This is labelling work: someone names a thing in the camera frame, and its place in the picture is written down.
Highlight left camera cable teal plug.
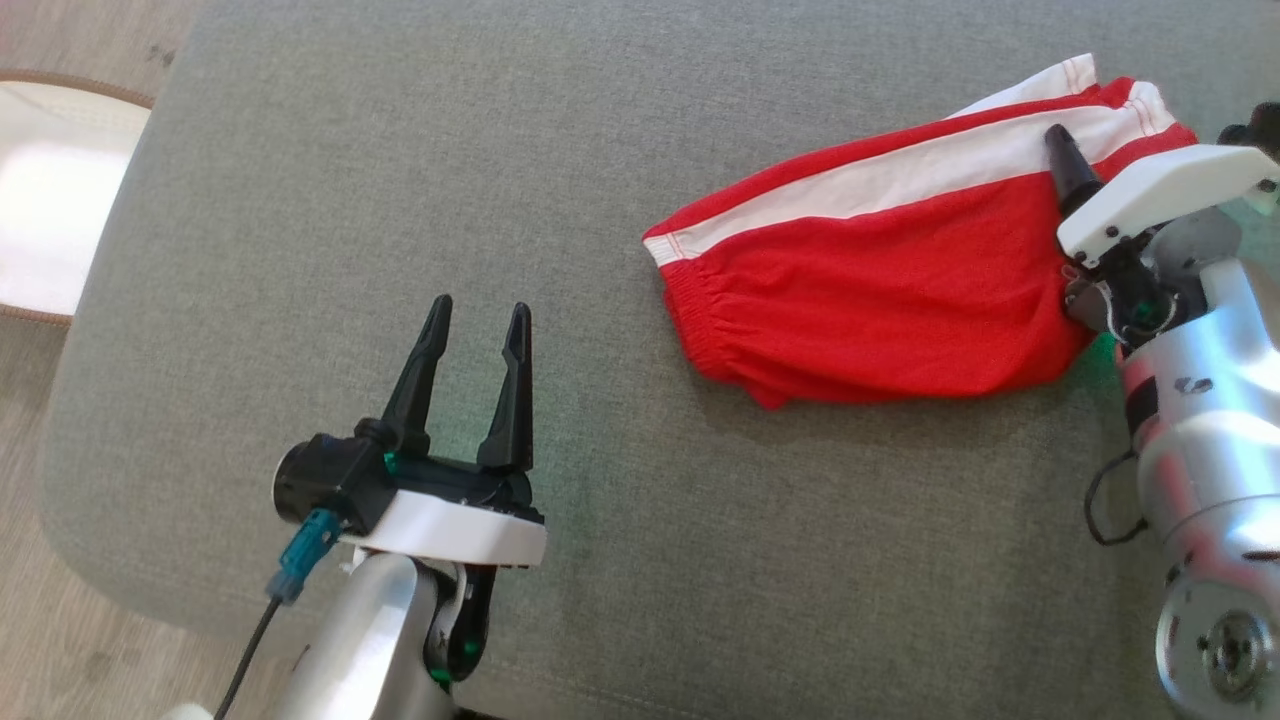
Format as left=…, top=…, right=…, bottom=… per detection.
left=215, top=508, right=343, bottom=720

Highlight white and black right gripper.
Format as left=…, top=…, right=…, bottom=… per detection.
left=1045, top=125, right=1280, bottom=269

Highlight grey fabric sofa seat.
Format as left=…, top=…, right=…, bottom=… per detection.
left=38, top=0, right=1280, bottom=720

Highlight white round rug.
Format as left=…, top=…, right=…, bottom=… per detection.
left=0, top=70, right=156, bottom=327

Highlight red shorts with white stripe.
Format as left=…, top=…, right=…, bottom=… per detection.
left=643, top=53, right=1199, bottom=411

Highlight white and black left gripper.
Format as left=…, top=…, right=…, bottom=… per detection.
left=340, top=294, right=548, bottom=569

